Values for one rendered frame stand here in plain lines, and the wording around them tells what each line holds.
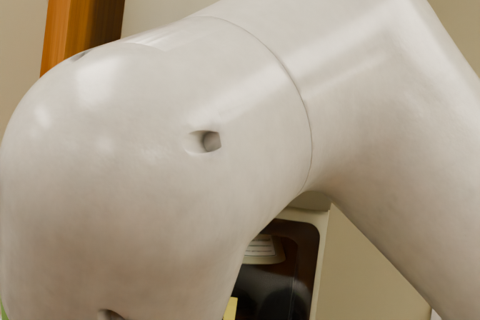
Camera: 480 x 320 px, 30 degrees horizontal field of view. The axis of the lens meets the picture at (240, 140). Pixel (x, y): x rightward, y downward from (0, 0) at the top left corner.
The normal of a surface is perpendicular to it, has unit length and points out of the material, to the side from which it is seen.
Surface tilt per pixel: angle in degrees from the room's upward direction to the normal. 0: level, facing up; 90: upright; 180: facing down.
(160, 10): 90
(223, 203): 94
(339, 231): 90
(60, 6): 90
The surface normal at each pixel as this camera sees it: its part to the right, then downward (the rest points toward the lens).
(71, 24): 0.99, 0.13
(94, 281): -0.17, 0.62
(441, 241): -0.42, 0.28
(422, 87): 0.25, -0.21
